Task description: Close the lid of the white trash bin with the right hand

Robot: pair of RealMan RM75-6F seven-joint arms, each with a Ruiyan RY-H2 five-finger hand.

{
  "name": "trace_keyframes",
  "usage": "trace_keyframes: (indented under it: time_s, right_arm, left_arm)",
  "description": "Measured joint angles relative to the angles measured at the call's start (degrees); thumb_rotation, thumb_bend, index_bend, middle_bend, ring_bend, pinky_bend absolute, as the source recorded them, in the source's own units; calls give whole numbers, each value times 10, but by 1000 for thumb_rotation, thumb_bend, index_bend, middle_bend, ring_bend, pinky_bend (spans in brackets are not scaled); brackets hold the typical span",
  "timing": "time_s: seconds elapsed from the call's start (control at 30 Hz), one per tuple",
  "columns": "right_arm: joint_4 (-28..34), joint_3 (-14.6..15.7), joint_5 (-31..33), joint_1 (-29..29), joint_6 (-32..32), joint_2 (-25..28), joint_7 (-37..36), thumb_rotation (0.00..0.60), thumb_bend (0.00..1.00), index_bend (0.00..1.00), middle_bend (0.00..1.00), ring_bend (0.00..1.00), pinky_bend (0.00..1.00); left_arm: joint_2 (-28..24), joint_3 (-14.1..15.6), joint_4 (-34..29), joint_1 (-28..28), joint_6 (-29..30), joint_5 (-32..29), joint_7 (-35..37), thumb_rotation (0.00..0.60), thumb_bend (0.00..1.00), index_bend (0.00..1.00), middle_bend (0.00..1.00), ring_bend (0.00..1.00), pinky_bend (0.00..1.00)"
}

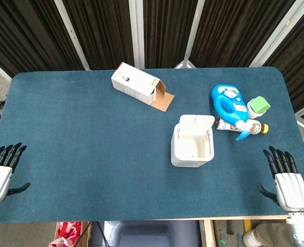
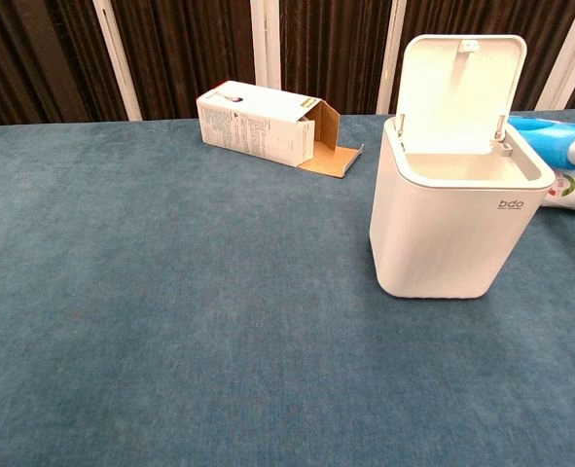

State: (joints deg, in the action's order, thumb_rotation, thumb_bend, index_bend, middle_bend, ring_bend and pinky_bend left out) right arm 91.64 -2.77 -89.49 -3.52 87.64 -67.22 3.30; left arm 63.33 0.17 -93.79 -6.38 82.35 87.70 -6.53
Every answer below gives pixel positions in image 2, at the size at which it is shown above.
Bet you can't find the open white cardboard carton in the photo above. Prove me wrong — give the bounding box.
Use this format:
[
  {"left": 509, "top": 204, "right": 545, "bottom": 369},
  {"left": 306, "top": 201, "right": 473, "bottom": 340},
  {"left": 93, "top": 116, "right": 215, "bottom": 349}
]
[{"left": 196, "top": 81, "right": 365, "bottom": 179}]

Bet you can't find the white frame post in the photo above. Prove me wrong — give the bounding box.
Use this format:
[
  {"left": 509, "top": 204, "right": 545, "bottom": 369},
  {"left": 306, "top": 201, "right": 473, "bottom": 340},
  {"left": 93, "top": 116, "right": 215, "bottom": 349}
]
[
  {"left": 91, "top": 0, "right": 143, "bottom": 122},
  {"left": 534, "top": 0, "right": 575, "bottom": 111},
  {"left": 375, "top": 0, "right": 409, "bottom": 116},
  {"left": 250, "top": 0, "right": 282, "bottom": 91}
]

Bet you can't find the blue felt table mat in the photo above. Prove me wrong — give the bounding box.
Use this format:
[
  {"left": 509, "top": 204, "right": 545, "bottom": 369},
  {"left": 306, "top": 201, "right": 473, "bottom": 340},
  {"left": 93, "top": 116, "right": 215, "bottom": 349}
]
[{"left": 0, "top": 107, "right": 575, "bottom": 467}]

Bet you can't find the dark brown pleated curtain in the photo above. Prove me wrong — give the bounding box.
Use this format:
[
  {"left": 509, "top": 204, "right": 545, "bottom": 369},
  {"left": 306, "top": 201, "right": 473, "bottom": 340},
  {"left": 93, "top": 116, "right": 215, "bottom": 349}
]
[{"left": 0, "top": 0, "right": 575, "bottom": 127}]

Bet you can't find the blue detergent bottle with handle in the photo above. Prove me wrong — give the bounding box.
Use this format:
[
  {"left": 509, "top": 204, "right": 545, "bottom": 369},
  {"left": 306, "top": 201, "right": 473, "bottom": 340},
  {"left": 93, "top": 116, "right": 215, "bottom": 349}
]
[{"left": 506, "top": 114, "right": 575, "bottom": 171}]

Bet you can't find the white square container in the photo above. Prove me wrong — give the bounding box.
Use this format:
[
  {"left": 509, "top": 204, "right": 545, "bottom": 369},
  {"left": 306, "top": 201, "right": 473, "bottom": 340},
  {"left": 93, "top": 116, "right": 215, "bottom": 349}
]
[{"left": 368, "top": 33, "right": 557, "bottom": 299}]

